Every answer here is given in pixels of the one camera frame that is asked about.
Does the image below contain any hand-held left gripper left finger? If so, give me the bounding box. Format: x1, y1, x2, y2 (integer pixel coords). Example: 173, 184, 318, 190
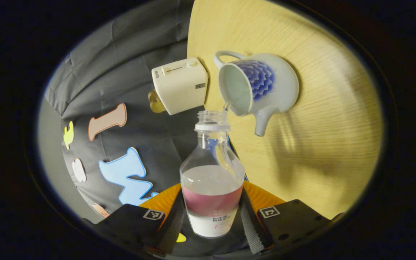
82, 182, 186, 257

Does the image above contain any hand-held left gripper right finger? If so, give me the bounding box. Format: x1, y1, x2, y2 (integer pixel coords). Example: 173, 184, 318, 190
240, 181, 344, 255

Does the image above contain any clear water bottle pink label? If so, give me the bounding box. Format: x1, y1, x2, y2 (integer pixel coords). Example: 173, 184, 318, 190
179, 110, 245, 239

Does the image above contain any white blue-flowered teacup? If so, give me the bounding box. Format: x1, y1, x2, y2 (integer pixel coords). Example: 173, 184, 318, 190
213, 51, 300, 137

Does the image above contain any brown toast slice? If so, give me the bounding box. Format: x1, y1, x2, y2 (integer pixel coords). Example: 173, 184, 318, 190
148, 89, 161, 109
150, 96, 166, 114

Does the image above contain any cream white toaster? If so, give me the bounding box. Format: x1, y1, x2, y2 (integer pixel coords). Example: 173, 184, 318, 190
151, 57, 209, 116

